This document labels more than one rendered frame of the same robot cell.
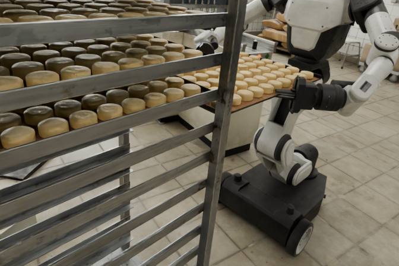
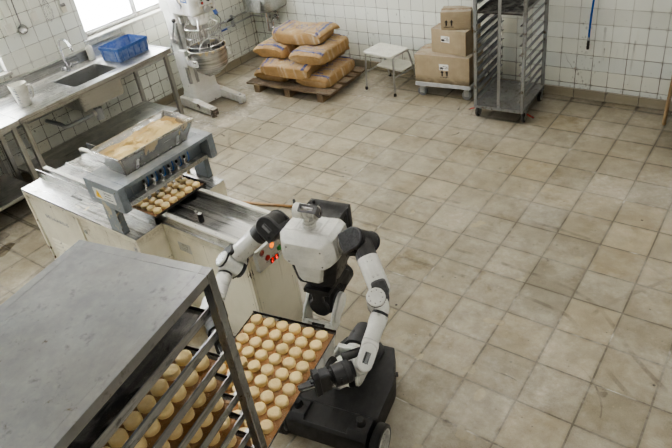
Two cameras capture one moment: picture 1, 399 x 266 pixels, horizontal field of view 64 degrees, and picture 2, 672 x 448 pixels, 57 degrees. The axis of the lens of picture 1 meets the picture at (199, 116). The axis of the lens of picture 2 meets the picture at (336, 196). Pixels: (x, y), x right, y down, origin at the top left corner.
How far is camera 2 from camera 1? 1.61 m
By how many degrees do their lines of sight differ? 13
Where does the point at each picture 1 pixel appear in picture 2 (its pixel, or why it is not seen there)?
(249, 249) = not seen: outside the picture
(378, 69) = (375, 328)
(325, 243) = (409, 431)
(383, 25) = (370, 273)
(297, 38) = (303, 274)
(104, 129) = not seen: outside the picture
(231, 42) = (253, 427)
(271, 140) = not seen: hidden behind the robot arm
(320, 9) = (314, 254)
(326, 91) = (338, 375)
